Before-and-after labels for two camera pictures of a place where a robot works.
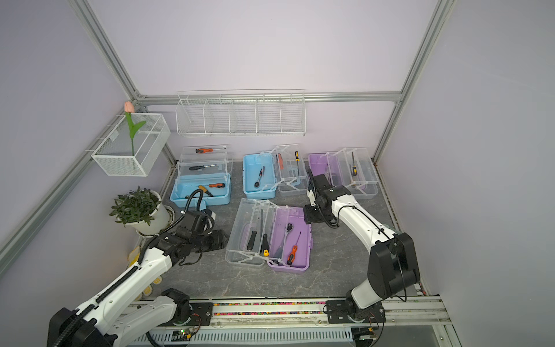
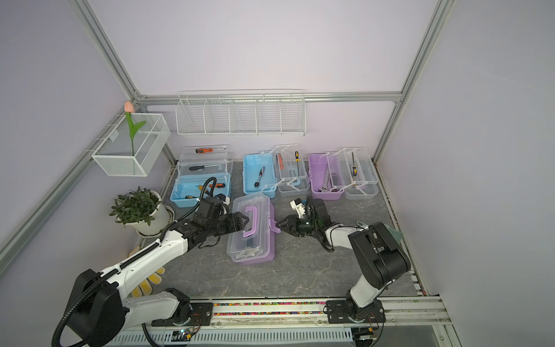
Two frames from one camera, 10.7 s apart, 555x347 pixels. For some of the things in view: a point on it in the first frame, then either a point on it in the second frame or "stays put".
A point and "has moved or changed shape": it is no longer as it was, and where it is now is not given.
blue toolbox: [204, 168] stays put
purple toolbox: [264, 234] has moved or changed shape
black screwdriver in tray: [197, 168] stays put
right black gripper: [308, 217] -> [291, 221]
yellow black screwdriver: [297, 159] stays put
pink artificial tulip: [129, 108] stays put
